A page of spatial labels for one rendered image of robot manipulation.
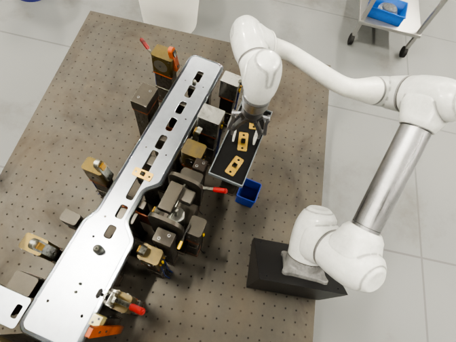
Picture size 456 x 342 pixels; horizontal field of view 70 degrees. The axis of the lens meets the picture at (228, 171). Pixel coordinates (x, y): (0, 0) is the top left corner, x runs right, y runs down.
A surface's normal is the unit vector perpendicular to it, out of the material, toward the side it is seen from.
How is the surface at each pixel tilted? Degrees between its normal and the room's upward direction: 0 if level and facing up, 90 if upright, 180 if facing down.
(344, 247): 54
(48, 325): 0
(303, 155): 0
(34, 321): 0
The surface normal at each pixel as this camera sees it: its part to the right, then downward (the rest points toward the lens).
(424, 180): 0.11, -0.42
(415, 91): -0.87, -0.13
